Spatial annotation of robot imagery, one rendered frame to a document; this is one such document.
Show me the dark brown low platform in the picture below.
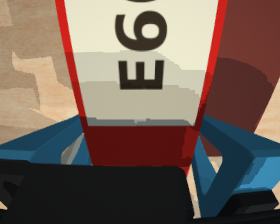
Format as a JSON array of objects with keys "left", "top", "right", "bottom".
[{"left": 205, "top": 0, "right": 280, "bottom": 133}]

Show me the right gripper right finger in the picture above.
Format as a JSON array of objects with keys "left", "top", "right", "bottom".
[{"left": 191, "top": 114, "right": 280, "bottom": 217}]

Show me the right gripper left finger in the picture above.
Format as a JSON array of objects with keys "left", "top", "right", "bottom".
[{"left": 0, "top": 114, "right": 92, "bottom": 165}]

